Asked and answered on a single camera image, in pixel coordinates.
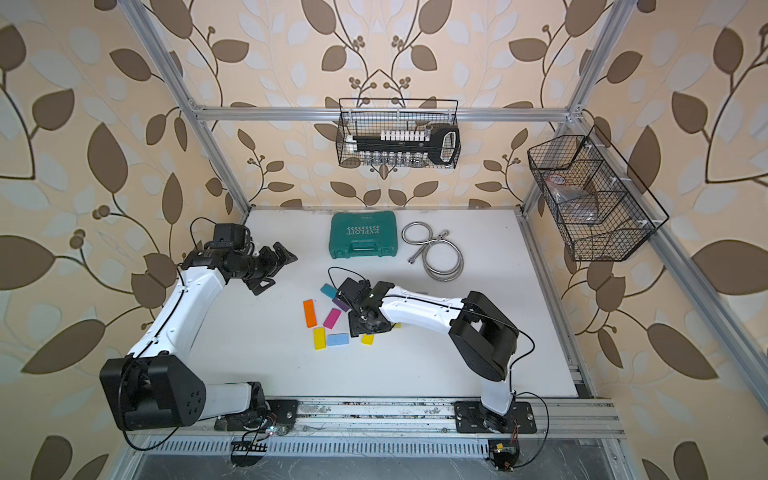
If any magenta block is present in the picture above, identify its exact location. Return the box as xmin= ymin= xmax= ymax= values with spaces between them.
xmin=323 ymin=308 xmax=342 ymax=330

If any coiled metal shower hose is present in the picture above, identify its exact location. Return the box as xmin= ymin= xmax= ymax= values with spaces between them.
xmin=400 ymin=221 xmax=465 ymax=283

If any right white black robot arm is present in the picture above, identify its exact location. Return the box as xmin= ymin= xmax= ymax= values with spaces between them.
xmin=336 ymin=278 xmax=521 ymax=431

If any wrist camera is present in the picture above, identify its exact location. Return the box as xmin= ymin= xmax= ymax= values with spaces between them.
xmin=211 ymin=223 xmax=251 ymax=251
xmin=336 ymin=278 xmax=371 ymax=313

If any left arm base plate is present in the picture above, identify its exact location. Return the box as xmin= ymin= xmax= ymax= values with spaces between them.
xmin=214 ymin=399 xmax=299 ymax=436

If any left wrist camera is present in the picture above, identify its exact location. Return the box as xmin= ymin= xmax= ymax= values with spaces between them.
xmin=211 ymin=223 xmax=251 ymax=251

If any purple block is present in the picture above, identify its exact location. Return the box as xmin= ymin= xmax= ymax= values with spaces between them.
xmin=332 ymin=298 xmax=349 ymax=312

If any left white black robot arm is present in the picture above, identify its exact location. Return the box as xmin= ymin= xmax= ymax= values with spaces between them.
xmin=99 ymin=242 xmax=297 ymax=432

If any orange long block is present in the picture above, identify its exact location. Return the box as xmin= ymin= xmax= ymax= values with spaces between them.
xmin=302 ymin=299 xmax=318 ymax=329

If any light blue flat block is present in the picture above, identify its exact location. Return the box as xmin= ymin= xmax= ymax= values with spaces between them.
xmin=326 ymin=333 xmax=350 ymax=347

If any green plastic tool case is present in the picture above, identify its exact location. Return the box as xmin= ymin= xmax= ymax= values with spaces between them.
xmin=329 ymin=211 xmax=398 ymax=259

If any aluminium front rail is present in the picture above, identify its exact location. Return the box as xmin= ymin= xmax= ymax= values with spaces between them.
xmin=128 ymin=395 xmax=626 ymax=439

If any black white socket set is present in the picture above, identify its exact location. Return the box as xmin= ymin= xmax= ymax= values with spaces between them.
xmin=337 ymin=124 xmax=461 ymax=168

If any teal block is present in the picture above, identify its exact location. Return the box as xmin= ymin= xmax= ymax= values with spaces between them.
xmin=320 ymin=284 xmax=337 ymax=299

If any yellow block lower left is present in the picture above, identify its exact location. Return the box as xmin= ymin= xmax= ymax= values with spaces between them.
xmin=312 ymin=327 xmax=327 ymax=351

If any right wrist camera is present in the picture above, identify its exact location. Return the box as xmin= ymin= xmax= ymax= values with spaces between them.
xmin=336 ymin=278 xmax=371 ymax=313

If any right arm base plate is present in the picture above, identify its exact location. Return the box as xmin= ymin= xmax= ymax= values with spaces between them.
xmin=453 ymin=401 xmax=537 ymax=434

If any centre black wire basket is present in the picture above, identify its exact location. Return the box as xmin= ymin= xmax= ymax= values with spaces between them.
xmin=335 ymin=96 xmax=461 ymax=169

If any clear plastic bag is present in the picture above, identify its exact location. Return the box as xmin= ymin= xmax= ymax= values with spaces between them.
xmin=546 ymin=175 xmax=599 ymax=224

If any right black wire basket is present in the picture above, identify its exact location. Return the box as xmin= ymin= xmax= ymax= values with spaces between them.
xmin=527 ymin=126 xmax=669 ymax=262

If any black wire basket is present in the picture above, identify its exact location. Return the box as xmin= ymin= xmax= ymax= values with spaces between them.
xmin=527 ymin=126 xmax=669 ymax=262
xmin=335 ymin=96 xmax=461 ymax=169

